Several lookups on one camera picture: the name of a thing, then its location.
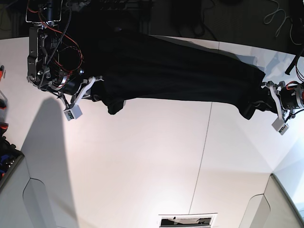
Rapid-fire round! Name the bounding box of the grey looped cable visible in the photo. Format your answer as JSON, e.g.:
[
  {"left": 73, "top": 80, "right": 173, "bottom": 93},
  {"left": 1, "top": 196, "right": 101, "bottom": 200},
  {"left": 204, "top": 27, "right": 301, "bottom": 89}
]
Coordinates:
[{"left": 263, "top": 0, "right": 304, "bottom": 45}]

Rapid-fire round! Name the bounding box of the grey table bracket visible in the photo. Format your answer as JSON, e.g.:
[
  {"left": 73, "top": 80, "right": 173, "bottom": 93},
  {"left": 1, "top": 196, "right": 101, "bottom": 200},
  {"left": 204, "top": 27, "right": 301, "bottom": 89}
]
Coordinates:
[
  {"left": 23, "top": 178, "right": 57, "bottom": 228},
  {"left": 239, "top": 194, "right": 271, "bottom": 228}
]

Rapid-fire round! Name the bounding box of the red handled screwdriver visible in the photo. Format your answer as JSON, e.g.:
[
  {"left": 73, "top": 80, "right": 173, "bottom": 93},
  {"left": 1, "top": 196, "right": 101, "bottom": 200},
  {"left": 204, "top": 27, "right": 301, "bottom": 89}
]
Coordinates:
[{"left": 0, "top": 65, "right": 5, "bottom": 80}]

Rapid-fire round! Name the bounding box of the red black clamp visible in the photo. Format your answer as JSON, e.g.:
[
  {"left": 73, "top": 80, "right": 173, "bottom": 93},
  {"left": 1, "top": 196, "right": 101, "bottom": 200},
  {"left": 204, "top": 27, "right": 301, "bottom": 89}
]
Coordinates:
[
  {"left": 0, "top": 122, "right": 9, "bottom": 130},
  {"left": 0, "top": 91, "right": 8, "bottom": 110}
]

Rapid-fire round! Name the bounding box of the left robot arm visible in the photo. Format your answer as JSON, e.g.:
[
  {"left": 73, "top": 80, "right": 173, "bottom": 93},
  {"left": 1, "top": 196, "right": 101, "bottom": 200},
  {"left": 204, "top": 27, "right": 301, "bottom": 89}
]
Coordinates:
[{"left": 262, "top": 46, "right": 304, "bottom": 126}]

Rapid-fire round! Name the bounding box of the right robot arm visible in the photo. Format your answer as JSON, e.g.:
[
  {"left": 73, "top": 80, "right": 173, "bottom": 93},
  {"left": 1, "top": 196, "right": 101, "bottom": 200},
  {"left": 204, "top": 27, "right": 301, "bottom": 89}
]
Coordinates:
[{"left": 26, "top": 0, "right": 103, "bottom": 118}]

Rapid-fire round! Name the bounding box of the right grey table bracket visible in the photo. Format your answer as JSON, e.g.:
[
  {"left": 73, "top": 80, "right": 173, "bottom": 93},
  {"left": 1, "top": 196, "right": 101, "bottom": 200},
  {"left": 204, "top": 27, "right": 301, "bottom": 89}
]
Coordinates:
[{"left": 239, "top": 194, "right": 271, "bottom": 228}]

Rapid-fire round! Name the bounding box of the left grey table bracket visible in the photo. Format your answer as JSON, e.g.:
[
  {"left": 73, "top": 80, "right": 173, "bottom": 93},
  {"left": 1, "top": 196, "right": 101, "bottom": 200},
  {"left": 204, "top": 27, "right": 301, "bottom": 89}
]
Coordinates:
[{"left": 23, "top": 178, "right": 57, "bottom": 228}]

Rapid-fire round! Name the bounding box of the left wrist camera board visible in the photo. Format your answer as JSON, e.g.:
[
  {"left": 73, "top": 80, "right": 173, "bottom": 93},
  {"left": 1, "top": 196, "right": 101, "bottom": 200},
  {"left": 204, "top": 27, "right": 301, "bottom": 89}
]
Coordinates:
[{"left": 272, "top": 117, "right": 289, "bottom": 135}]

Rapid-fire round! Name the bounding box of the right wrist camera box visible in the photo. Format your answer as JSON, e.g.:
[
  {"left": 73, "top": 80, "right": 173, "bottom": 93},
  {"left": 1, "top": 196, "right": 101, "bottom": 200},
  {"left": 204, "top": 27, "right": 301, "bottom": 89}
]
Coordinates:
[{"left": 64, "top": 105, "right": 82, "bottom": 121}]

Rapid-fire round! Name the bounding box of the black t-shirt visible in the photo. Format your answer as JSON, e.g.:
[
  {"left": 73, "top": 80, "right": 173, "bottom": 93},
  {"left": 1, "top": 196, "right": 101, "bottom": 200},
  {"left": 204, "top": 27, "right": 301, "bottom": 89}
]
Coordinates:
[{"left": 75, "top": 11, "right": 277, "bottom": 119}]

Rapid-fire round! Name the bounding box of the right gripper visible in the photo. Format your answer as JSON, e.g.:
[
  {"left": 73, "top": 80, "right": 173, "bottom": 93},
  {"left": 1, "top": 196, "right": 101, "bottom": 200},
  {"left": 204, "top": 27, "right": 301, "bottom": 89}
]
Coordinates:
[{"left": 59, "top": 76, "right": 103, "bottom": 111}]

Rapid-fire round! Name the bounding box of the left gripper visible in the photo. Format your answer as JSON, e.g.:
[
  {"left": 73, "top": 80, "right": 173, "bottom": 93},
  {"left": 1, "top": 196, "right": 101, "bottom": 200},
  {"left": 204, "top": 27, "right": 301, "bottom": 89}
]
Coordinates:
[{"left": 262, "top": 81, "right": 299, "bottom": 123}]

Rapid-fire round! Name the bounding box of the bin of dark clothes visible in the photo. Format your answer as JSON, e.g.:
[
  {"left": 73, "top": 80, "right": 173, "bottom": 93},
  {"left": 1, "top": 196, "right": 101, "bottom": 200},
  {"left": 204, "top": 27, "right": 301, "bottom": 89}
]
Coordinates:
[{"left": 0, "top": 136, "right": 24, "bottom": 189}]

